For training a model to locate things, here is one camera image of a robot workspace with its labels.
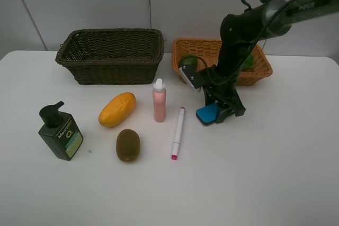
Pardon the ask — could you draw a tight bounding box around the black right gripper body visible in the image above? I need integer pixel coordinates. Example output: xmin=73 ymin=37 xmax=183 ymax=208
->
xmin=195 ymin=61 xmax=243 ymax=104

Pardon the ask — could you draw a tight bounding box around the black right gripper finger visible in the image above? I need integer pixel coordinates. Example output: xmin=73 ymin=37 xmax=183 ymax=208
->
xmin=216 ymin=102 xmax=246 ymax=123
xmin=203 ymin=85 xmax=219 ymax=106

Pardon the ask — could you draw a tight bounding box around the blue whiteboard eraser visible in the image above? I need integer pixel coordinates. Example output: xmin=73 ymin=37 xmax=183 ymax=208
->
xmin=196 ymin=103 xmax=220 ymax=126

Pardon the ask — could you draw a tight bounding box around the green lime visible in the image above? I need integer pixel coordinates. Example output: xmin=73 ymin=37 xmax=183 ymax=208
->
xmin=242 ymin=53 xmax=254 ymax=71

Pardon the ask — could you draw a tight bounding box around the dark green avocado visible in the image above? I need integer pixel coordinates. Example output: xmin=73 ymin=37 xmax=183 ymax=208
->
xmin=179 ymin=54 xmax=198 ymax=70

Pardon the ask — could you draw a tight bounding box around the pink spray bottle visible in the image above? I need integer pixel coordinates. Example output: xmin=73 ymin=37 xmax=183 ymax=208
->
xmin=153 ymin=78 xmax=166 ymax=123

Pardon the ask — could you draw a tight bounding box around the white marker with red cap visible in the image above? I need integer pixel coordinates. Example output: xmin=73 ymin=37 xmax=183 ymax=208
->
xmin=171 ymin=107 xmax=185 ymax=160

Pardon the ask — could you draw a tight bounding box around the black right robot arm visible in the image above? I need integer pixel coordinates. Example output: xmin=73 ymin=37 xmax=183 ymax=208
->
xmin=196 ymin=0 xmax=338 ymax=125

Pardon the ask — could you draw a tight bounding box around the orange wicker basket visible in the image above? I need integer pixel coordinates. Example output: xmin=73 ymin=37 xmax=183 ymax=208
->
xmin=172 ymin=39 xmax=273 ymax=86

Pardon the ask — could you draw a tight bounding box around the yellow mango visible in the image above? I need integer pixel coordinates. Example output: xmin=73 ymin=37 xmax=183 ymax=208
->
xmin=99 ymin=92 xmax=136 ymax=128

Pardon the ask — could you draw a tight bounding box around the brown kiwi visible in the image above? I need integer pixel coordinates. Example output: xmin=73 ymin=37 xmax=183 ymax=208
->
xmin=116 ymin=129 xmax=141 ymax=162

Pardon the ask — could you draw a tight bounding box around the dark brown wicker basket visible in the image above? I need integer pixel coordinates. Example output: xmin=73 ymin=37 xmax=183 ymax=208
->
xmin=55 ymin=28 xmax=164 ymax=85

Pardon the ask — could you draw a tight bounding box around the dark green pump bottle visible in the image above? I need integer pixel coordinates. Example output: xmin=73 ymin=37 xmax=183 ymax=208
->
xmin=38 ymin=101 xmax=83 ymax=161

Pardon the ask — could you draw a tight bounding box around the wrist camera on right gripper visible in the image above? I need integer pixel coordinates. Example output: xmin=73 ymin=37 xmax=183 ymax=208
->
xmin=179 ymin=64 xmax=199 ymax=91

